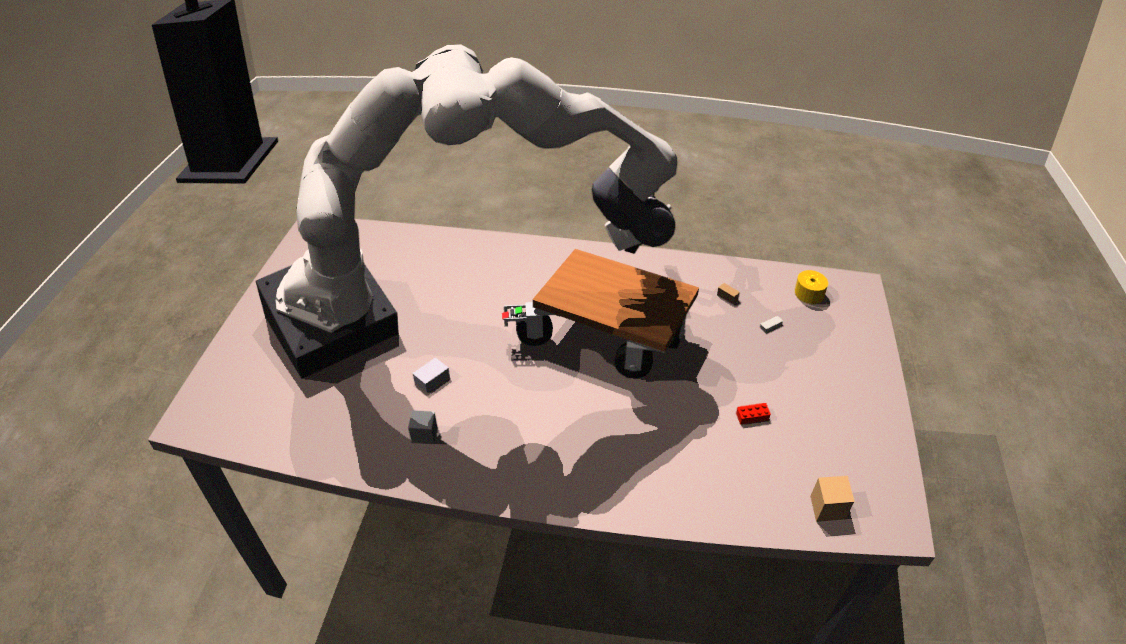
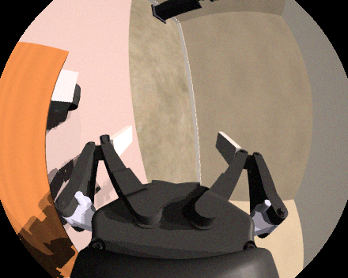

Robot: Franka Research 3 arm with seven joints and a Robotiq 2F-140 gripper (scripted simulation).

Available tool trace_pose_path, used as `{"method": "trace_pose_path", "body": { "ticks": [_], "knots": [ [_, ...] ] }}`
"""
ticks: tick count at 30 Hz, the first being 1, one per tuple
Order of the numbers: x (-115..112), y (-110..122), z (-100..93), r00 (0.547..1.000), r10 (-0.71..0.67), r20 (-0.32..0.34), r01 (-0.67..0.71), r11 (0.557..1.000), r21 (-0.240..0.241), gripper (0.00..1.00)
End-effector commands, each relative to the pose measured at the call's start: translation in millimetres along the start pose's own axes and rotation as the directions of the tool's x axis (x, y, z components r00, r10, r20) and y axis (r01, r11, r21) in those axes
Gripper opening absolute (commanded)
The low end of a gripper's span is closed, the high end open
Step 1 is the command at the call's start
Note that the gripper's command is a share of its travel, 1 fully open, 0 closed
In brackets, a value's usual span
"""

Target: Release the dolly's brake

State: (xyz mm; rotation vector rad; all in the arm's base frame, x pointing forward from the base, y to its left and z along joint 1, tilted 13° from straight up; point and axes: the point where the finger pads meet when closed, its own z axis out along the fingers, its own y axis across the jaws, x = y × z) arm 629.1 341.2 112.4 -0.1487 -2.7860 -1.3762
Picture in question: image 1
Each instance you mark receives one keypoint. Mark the brown cube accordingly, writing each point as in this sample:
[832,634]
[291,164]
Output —
[832,498]

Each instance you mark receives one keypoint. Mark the red toy brick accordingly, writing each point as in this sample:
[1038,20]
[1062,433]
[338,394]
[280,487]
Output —
[753,413]

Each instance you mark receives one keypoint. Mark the small brown block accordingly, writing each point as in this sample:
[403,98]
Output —
[728,293]

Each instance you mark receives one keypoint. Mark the yellow short cylinder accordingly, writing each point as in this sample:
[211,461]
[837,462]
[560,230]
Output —
[811,287]

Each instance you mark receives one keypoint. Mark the wooden wheeled dolly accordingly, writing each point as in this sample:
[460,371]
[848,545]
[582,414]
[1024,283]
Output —
[613,297]

